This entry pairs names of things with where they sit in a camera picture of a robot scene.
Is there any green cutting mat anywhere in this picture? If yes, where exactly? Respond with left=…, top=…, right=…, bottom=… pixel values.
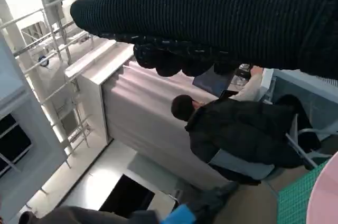
left=276, top=159, right=332, bottom=224

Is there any person in black jacket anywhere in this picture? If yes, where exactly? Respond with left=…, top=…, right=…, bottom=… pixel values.
left=171, top=65, right=323, bottom=185

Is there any open laptop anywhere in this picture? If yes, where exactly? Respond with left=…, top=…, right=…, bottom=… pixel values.
left=192, top=65, right=240, bottom=99

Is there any grey chair with white frame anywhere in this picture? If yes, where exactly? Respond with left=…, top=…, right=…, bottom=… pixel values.
left=208, top=114, right=338, bottom=181

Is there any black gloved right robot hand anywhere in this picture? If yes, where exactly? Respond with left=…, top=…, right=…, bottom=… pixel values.
left=70, top=0, right=338, bottom=78

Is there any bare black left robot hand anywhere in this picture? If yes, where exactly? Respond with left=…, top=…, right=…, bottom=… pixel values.
left=159, top=181, right=240, bottom=224

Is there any grey blue desk partition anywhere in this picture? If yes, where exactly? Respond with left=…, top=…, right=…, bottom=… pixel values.
left=260, top=68, right=338, bottom=143

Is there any black rectangular panel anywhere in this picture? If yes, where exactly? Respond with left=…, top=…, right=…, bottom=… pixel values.
left=99, top=173, right=155, bottom=211

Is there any pink bowl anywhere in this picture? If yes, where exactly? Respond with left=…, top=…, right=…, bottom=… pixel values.
left=306, top=159, right=338, bottom=224

